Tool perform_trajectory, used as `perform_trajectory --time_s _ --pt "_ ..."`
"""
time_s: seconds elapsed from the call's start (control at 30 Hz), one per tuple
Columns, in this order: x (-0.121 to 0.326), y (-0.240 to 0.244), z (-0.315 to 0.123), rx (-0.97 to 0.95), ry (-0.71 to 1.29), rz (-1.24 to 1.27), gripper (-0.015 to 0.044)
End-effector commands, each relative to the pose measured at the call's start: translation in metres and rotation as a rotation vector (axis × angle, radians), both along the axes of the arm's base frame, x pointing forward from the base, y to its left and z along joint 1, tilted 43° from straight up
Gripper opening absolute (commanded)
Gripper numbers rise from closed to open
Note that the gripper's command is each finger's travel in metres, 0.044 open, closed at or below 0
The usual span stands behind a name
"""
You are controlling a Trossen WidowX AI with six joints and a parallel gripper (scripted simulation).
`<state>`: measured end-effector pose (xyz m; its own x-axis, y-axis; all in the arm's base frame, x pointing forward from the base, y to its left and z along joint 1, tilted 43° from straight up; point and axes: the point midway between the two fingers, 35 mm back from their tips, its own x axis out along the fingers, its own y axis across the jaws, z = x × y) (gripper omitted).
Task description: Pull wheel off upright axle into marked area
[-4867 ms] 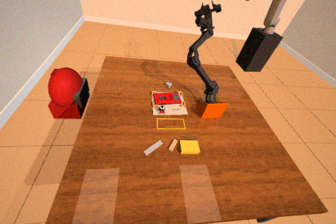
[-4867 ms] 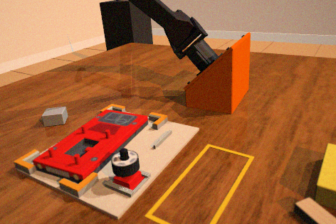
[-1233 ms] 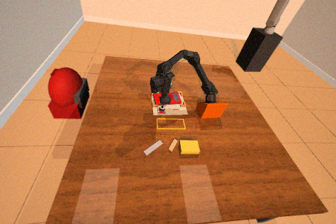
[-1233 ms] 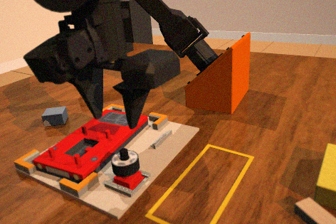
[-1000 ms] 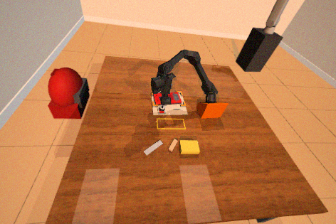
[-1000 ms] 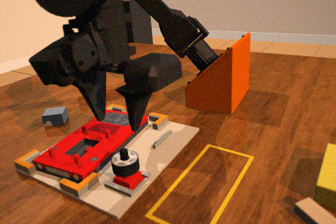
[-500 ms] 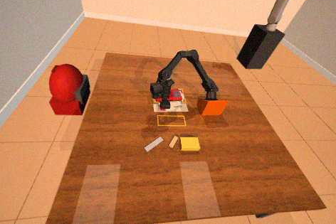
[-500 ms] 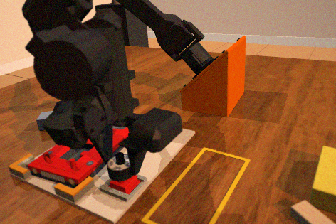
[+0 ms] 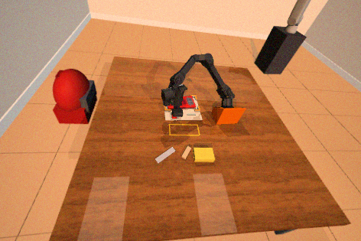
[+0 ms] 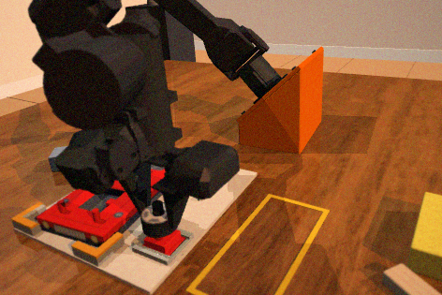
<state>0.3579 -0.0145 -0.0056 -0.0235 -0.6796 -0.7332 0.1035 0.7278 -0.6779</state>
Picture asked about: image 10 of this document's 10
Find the yellow block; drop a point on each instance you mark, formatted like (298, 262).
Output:
(426, 249)

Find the yellow rectangular outline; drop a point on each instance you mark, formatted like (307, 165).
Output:
(191, 289)

